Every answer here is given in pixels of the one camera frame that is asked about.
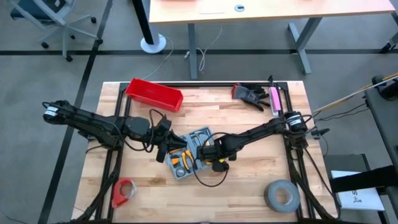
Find white printed paper sheet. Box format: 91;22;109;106
330;170;386;212

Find black side table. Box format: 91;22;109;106
363;74;398;170

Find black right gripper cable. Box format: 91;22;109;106
191;131;230;188

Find grey plastic tool case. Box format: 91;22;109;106
164;125;220;181

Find yellow pole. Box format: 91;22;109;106
357;72;398;91

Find black flat bar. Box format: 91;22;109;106
328;164;398;194

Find white flat pad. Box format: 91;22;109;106
198;2;226;15

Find thin white cable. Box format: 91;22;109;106
143;35;175;81

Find red tape dispenser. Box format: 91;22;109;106
111;178;139;209

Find grey duct tape roll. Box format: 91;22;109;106
264;179;301;213

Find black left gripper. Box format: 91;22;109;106
148;116;188;151

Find red plastic bin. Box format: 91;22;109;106
124;77;183;113

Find yellow black pliers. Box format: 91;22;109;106
181;149;196;172

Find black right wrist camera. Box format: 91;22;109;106
211;160;230;174

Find column with white round base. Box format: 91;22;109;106
132;0;167;54

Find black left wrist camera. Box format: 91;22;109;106
155;142;169;164

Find white pole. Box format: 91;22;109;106
312;76;398;113

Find thick white cable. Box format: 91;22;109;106
196;24;223;72

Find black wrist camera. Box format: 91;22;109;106
155;142;169;164
211;160;230;174

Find grey office chair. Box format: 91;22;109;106
9;0;104;62

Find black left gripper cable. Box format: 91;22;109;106
123;108;166;154

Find dark desk leg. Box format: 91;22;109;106
381;12;398;54

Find black power cable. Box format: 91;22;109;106
313;102;370;122

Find wooden desk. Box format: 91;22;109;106
148;0;396;80

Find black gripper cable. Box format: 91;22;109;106
191;131;230;188
123;108;166;154

